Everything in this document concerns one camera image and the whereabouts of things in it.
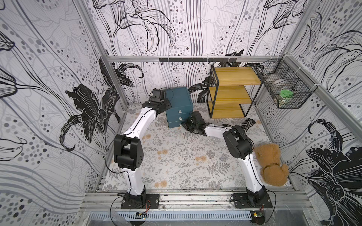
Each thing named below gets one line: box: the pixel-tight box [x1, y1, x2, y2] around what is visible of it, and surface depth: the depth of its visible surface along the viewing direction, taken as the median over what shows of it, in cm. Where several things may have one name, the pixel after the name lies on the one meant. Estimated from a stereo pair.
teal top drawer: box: [165, 104, 194, 118], surface depth 92 cm
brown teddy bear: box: [254, 143, 290, 187], surface depth 79 cm
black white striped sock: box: [240, 117, 256, 133], surface depth 106 cm
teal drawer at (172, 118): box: [166, 113, 191, 123], surface depth 97 cm
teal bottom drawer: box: [167, 120, 185, 129], surface depth 102 cm
